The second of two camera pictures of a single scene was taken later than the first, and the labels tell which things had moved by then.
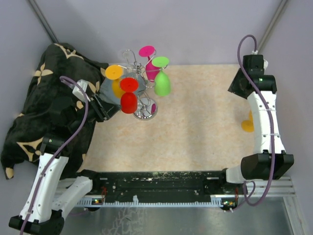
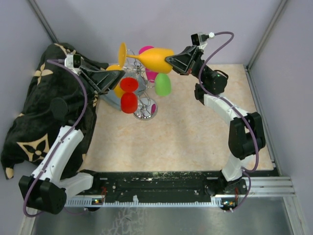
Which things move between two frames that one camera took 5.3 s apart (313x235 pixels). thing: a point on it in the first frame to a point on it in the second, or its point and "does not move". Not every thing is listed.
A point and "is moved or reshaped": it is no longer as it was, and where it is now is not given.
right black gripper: (234, 86) to (182, 61)
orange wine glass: (114, 72) does not move
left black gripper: (104, 110) to (100, 80)
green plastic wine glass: (162, 86) does not move
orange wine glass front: (247, 126) is moved or reshaped
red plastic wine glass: (128, 100) does not move
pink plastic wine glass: (151, 71) does not move
